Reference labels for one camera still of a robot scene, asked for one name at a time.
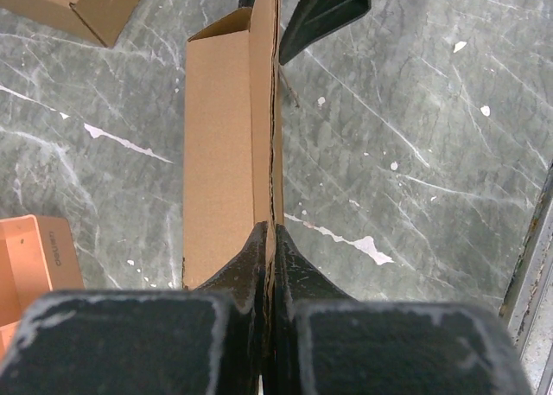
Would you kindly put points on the large brown box under book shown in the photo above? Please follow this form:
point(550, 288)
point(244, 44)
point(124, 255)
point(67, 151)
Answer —
point(97, 21)

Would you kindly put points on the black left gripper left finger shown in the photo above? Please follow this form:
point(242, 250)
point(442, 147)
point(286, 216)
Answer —
point(203, 341)

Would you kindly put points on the aluminium mounting rail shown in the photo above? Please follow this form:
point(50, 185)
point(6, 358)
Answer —
point(527, 307)

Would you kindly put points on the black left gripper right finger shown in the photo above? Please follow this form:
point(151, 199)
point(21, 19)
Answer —
point(327, 342)

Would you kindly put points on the cardboard box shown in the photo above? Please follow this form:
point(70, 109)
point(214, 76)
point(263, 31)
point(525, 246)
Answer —
point(233, 159)

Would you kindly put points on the peach plastic file organizer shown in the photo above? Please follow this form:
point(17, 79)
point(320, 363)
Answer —
point(37, 256)

